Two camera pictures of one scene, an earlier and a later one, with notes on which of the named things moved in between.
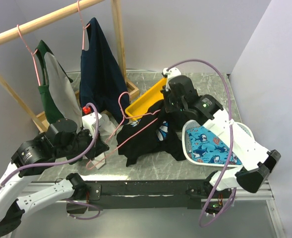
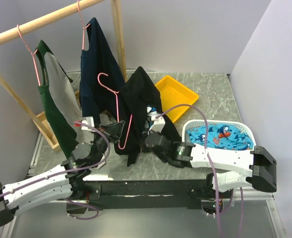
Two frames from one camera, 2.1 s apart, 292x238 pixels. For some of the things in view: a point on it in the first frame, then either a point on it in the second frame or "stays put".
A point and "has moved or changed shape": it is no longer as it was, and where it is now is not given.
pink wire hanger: [127, 142] to [116, 98]
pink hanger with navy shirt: [84, 28] stays put
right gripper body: [171, 103] to [146, 133]
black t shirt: [153, 134] has moved or changed shape
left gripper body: [91, 153] to [108, 133]
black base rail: [150, 195] stays put
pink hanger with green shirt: [32, 53] stays put
